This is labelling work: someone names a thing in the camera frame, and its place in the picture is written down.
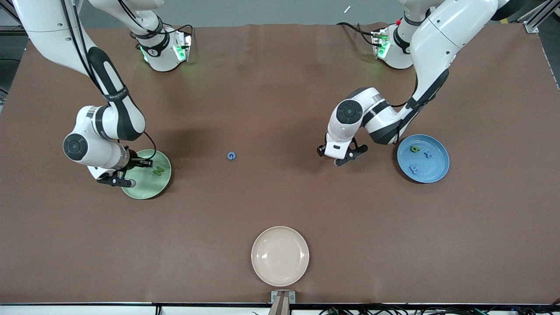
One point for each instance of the green capital letter N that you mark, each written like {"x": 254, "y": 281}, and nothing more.
{"x": 159, "y": 171}

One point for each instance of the blue letter m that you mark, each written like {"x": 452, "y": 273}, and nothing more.
{"x": 414, "y": 168}

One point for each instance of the blue letter G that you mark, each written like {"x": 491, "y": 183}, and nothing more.
{"x": 232, "y": 155}

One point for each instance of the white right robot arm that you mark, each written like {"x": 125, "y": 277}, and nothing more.
{"x": 43, "y": 22}

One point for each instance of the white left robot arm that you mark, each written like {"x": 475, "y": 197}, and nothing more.
{"x": 442, "y": 39}

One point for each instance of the green plate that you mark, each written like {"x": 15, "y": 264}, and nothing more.
{"x": 148, "y": 186}

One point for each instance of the brown table mat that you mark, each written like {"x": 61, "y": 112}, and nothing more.
{"x": 280, "y": 87}

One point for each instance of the blue plate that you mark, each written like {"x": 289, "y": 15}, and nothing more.
{"x": 431, "y": 168}

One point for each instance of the beige plate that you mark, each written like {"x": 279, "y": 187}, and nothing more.
{"x": 280, "y": 256}

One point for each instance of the white table edge rail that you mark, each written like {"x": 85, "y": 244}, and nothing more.
{"x": 87, "y": 309}

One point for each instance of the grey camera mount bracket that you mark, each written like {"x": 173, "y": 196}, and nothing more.
{"x": 283, "y": 302}

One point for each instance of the aluminium frame profile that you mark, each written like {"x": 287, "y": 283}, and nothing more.
{"x": 13, "y": 29}
{"x": 530, "y": 27}

